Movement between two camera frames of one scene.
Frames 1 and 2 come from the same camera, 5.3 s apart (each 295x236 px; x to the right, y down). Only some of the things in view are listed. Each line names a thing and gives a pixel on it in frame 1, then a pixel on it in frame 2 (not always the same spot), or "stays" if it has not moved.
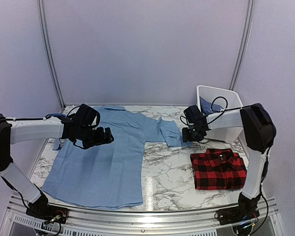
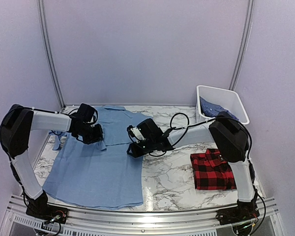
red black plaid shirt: x=218 y=168 stays
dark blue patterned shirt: x=207 y=107 stays
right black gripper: x=186 y=138 -> x=136 y=152
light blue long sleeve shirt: x=109 y=174 stays
